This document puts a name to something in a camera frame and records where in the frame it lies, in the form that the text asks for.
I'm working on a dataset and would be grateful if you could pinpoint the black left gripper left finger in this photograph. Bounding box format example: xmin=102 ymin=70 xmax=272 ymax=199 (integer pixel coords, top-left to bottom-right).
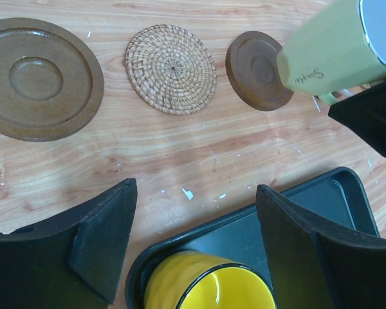
xmin=0 ymin=178 xmax=138 ymax=308

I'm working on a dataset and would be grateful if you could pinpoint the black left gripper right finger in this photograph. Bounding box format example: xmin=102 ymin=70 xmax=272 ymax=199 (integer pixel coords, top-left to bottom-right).
xmin=256 ymin=185 xmax=386 ymax=308

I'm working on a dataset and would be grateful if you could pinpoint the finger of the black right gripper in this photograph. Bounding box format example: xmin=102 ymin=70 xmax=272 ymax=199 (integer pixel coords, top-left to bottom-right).
xmin=328 ymin=80 xmax=386 ymax=158

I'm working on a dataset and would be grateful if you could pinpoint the white ceramic mug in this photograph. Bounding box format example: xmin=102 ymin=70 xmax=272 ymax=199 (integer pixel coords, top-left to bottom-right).
xmin=277 ymin=0 xmax=386 ymax=105

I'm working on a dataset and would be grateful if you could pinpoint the yellow transparent cup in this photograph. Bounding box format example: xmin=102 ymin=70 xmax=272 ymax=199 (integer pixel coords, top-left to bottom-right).
xmin=143 ymin=250 xmax=276 ymax=309

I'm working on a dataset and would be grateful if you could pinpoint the brown wooden coaster middle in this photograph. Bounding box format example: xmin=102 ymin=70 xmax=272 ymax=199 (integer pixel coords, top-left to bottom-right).
xmin=225 ymin=31 xmax=293 ymax=111

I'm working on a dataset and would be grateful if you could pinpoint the brown wooden coaster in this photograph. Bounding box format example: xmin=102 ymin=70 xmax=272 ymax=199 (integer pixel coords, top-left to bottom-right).
xmin=225 ymin=31 xmax=293 ymax=111
xmin=0 ymin=17 xmax=104 ymax=142

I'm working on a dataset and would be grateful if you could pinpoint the brown wooden coaster left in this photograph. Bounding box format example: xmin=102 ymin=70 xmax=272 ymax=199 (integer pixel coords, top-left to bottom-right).
xmin=0 ymin=17 xmax=104 ymax=142

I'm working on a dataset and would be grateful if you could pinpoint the woven rattan coaster left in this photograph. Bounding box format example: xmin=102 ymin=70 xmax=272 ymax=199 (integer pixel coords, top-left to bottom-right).
xmin=124 ymin=24 xmax=217 ymax=115

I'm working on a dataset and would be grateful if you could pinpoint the black plastic tray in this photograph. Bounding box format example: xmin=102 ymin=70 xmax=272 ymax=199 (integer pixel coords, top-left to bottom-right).
xmin=125 ymin=167 xmax=380 ymax=308

